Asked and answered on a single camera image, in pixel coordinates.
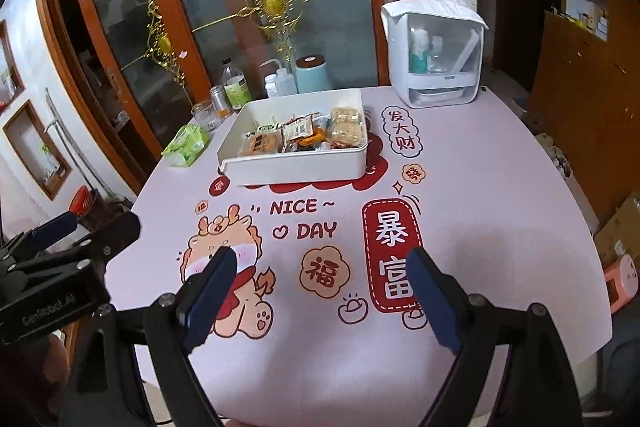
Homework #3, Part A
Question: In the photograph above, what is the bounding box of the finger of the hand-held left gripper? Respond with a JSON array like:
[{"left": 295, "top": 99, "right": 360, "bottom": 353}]
[
  {"left": 17, "top": 211, "right": 142, "bottom": 272},
  {"left": 0, "top": 209, "right": 80, "bottom": 261}
]

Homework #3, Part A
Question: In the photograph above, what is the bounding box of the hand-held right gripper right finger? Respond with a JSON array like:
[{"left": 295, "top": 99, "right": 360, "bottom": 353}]
[{"left": 406, "top": 246, "right": 584, "bottom": 427}]

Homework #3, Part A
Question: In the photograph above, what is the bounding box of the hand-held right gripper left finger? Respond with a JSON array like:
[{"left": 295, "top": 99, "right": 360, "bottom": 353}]
[{"left": 65, "top": 246, "right": 237, "bottom": 427}]

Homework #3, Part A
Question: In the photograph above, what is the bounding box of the white plastic tray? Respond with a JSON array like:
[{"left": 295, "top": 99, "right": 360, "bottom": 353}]
[{"left": 216, "top": 87, "right": 370, "bottom": 186}]

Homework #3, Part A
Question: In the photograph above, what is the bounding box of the yellow cubes snack bag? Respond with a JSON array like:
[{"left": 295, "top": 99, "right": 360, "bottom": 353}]
[{"left": 238, "top": 131, "right": 284, "bottom": 156}]

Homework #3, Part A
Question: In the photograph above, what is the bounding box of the pale puffed snack bag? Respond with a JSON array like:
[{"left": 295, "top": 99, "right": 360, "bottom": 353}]
[
  {"left": 329, "top": 124, "right": 366, "bottom": 147},
  {"left": 329, "top": 106, "right": 366, "bottom": 128}
]

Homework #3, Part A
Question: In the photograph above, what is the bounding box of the dark dates packet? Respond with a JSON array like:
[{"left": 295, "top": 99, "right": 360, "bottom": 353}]
[{"left": 282, "top": 116, "right": 314, "bottom": 140}]

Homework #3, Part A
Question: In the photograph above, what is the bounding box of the red lidded jar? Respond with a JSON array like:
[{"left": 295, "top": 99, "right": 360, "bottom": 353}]
[{"left": 67, "top": 186, "right": 96, "bottom": 221}]

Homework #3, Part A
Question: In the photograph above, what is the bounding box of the green wet wipes pack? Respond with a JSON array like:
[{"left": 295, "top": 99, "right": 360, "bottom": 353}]
[{"left": 161, "top": 124, "right": 211, "bottom": 168}]

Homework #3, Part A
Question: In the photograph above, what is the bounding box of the glass cup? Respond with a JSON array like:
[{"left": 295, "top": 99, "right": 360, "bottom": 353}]
[{"left": 191, "top": 100, "right": 221, "bottom": 133}]

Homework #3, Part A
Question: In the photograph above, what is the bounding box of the metal tin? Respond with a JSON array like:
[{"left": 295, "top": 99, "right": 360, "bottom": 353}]
[{"left": 209, "top": 85, "right": 230, "bottom": 116}]

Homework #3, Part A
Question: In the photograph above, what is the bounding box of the pink plastic container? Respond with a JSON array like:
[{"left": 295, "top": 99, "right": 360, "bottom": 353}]
[{"left": 603, "top": 253, "right": 640, "bottom": 314}]

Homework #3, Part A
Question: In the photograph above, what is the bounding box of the vinegar bottle green label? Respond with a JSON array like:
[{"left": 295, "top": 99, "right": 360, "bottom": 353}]
[{"left": 222, "top": 58, "right": 253, "bottom": 110}]

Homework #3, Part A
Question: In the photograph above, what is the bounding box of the cardboard box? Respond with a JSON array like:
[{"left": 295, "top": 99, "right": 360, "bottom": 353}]
[{"left": 594, "top": 194, "right": 640, "bottom": 269}]

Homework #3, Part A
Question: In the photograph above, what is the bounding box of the small gold door ornament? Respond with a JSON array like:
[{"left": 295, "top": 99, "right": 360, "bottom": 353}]
[{"left": 122, "top": 4, "right": 189, "bottom": 94}]

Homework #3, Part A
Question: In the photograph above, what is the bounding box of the wooden glass door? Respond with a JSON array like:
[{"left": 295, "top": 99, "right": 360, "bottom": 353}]
[
  {"left": 67, "top": 0, "right": 212, "bottom": 174},
  {"left": 157, "top": 0, "right": 434, "bottom": 94}
]

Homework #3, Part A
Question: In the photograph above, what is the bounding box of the clear wash bottle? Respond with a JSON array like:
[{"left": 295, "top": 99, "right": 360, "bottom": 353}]
[{"left": 259, "top": 58, "right": 299, "bottom": 97}]

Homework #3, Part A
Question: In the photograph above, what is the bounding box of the light blue jar brown lid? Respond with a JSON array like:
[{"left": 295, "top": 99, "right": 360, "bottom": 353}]
[{"left": 295, "top": 55, "right": 331, "bottom": 93}]

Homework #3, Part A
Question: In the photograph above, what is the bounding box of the white cosmetic organizer box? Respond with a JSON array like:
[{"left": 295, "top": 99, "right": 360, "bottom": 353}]
[{"left": 380, "top": 0, "right": 489, "bottom": 109}]

